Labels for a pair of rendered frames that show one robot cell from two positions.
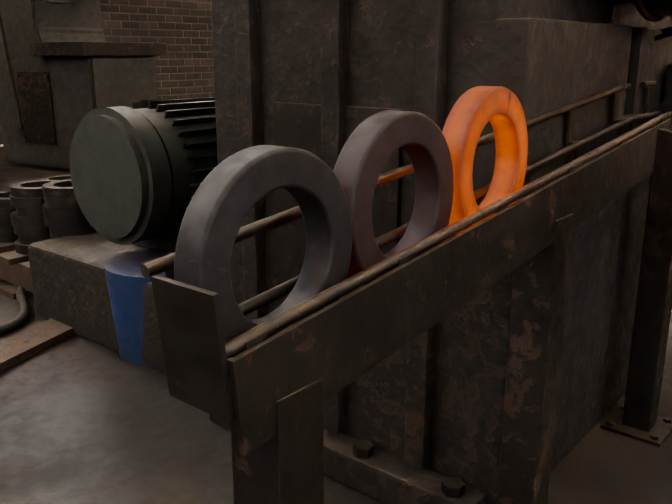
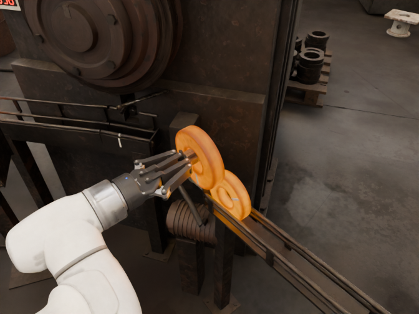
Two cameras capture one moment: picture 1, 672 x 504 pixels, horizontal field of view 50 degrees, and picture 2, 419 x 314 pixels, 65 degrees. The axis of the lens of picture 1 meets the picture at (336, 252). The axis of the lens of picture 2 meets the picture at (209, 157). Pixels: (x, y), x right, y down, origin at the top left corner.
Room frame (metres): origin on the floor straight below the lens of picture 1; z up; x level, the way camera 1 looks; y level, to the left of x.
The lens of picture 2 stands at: (1.35, -1.64, 1.42)
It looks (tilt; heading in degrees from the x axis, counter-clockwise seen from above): 41 degrees down; 68
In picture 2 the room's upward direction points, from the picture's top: straight up
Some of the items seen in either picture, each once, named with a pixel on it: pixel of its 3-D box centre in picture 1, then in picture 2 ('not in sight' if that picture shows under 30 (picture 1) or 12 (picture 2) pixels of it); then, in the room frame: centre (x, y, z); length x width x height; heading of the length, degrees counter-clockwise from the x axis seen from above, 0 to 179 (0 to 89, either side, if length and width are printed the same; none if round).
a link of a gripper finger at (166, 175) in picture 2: not in sight; (168, 174); (1.47, -1.13, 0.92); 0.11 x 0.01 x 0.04; 14
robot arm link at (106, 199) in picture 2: not in sight; (106, 203); (1.33, -1.16, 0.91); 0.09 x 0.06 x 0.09; 106
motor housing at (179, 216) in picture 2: not in sight; (201, 253); (1.60, -0.95, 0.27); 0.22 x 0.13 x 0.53; 141
